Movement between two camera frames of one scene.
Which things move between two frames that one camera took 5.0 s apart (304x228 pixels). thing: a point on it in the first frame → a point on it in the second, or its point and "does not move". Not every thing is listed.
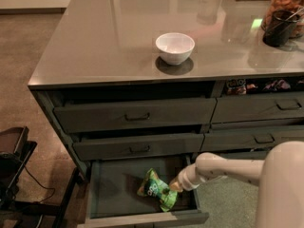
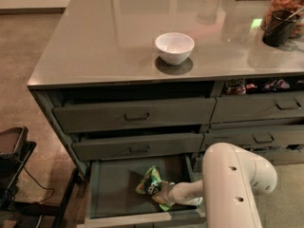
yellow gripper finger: (179, 190) → (161, 199)
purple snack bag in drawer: (278, 84) does not move
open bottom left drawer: (113, 199) does not move
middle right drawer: (248, 138) does not move
